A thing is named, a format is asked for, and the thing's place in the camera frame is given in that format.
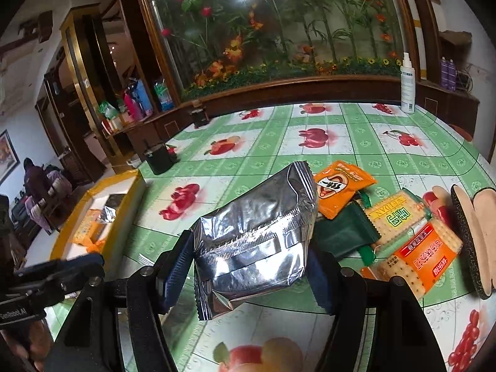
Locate dark green snack packet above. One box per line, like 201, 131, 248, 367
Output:
312, 201, 380, 264

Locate open black glasses case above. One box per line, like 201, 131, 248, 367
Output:
450, 184, 496, 300

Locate framed wall picture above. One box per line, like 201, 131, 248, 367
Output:
0, 130, 20, 184

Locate green and white bag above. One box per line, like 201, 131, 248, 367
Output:
153, 79, 174, 111

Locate dark wooden wall shelf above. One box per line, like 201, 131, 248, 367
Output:
440, 29, 473, 49

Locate glass cabinet with artificial flowers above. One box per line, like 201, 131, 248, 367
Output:
112, 0, 438, 105

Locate small black box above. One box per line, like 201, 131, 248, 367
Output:
143, 139, 177, 175
189, 106, 210, 128

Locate tangled dark cables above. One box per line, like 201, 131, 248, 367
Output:
455, 66, 475, 91

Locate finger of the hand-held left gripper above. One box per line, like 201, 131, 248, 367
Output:
13, 253, 106, 285

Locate pink bottle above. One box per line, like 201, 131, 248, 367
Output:
123, 92, 144, 122

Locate light green packet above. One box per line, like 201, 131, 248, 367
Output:
98, 101, 119, 121

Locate orange cracker packet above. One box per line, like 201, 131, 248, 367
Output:
378, 219, 463, 299

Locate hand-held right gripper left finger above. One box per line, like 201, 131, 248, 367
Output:
46, 229, 194, 372

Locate pile of snack packets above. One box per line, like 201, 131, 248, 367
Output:
73, 196, 128, 254

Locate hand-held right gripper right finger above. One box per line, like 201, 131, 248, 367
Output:
308, 248, 438, 372

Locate yellow cracker packet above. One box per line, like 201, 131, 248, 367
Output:
358, 188, 432, 249

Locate white spray bottle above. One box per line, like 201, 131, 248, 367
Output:
400, 52, 416, 114

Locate yellow cardboard box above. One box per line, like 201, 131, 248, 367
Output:
50, 170, 146, 268

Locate silver foil snack packet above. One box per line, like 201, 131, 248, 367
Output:
193, 162, 319, 321

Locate blue bottle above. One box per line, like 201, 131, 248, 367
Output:
135, 79, 153, 113

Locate small orange snack packet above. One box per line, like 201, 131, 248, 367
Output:
313, 162, 377, 219

